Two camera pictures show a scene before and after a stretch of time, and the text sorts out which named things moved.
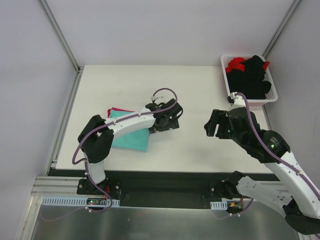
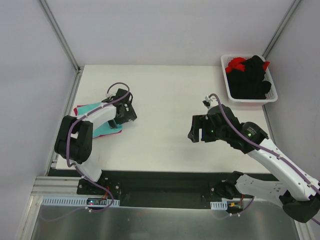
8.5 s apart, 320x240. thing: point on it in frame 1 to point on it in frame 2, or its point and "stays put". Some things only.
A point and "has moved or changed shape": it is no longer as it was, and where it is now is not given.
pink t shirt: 113,108 has moved or changed shape
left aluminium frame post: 59,37 stays put
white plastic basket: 271,95 to 225,59
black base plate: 159,188 stays put
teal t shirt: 137,140 to 102,129
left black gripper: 171,121 to 127,113
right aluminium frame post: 273,41 stays put
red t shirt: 236,63 stays put
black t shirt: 249,82 stays put
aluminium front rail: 58,186 stays put
